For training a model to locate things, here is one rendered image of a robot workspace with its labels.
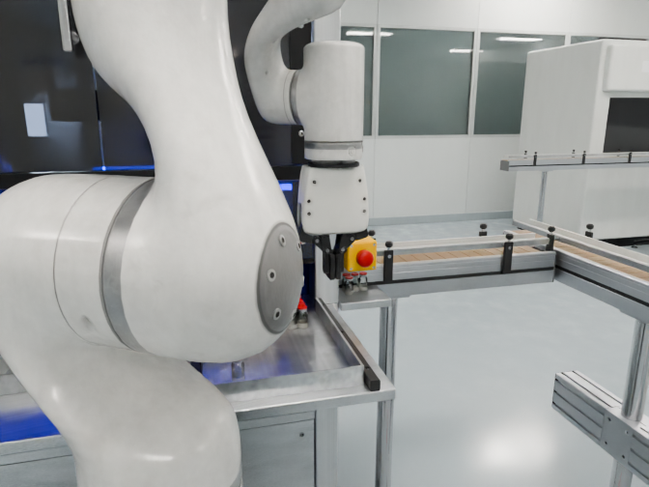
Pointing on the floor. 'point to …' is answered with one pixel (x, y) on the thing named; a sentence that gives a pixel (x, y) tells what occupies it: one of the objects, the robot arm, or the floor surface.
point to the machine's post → (319, 281)
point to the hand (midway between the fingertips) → (332, 265)
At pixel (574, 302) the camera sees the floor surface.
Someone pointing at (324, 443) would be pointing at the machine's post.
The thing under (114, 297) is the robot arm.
